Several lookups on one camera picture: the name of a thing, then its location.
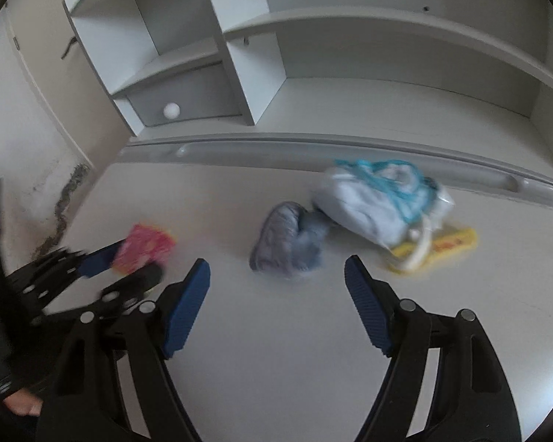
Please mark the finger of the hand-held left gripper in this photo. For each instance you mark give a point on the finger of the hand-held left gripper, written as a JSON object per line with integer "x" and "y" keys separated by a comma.
{"x": 99, "y": 260}
{"x": 138, "y": 283}

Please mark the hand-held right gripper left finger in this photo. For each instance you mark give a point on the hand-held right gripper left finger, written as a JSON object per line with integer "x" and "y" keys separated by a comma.
{"x": 189, "y": 308}

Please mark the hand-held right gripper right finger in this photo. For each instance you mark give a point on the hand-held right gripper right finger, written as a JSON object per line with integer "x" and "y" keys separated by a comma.
{"x": 368, "y": 304}

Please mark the pink dotted wrapper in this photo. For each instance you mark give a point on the pink dotted wrapper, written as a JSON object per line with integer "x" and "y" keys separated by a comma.
{"x": 143, "y": 244}

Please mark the silver wrapper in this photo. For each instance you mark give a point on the silver wrapper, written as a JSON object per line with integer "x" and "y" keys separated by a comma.
{"x": 281, "y": 239}

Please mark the person's left hand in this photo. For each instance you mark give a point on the person's left hand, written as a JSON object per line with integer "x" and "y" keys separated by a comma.
{"x": 23, "y": 405}

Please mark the clear plastic bag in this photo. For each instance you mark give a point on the clear plastic bag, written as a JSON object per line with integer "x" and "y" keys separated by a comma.
{"x": 359, "y": 212}

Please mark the yellow printed wrapper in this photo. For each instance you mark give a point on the yellow printed wrapper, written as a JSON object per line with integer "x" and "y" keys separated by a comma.
{"x": 456, "y": 239}

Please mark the blue and white snack wrapper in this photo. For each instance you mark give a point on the blue and white snack wrapper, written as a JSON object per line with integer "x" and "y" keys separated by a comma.
{"x": 373, "y": 172}

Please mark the white round drawer knob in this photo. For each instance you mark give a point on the white round drawer knob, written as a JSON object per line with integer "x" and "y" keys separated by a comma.
{"x": 171, "y": 110}

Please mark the grey desk pen tray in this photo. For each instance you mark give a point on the grey desk pen tray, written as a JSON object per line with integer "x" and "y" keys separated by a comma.
{"x": 304, "y": 145}

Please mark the white door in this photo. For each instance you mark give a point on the white door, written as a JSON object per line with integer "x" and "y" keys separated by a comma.
{"x": 50, "y": 92}

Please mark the grey drawer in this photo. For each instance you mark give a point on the grey drawer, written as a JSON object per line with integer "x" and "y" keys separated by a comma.
{"x": 198, "y": 92}

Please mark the white desk hutch shelf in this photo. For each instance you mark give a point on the white desk hutch shelf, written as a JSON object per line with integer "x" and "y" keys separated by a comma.
{"x": 396, "y": 55}

